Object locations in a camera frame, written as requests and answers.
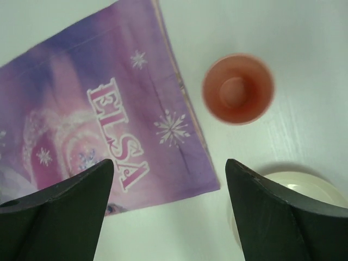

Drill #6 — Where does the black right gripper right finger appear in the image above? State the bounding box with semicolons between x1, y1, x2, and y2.
225;159;347;261

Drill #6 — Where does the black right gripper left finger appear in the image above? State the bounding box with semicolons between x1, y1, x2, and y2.
1;159;114;261

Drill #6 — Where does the purple Elsa placemat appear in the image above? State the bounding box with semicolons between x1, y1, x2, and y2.
1;1;220;215

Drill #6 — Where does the cream round plate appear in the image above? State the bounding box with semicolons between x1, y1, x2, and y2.
233;171;347;250

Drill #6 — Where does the pink plastic cup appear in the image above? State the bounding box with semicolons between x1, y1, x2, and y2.
202;53;275;125

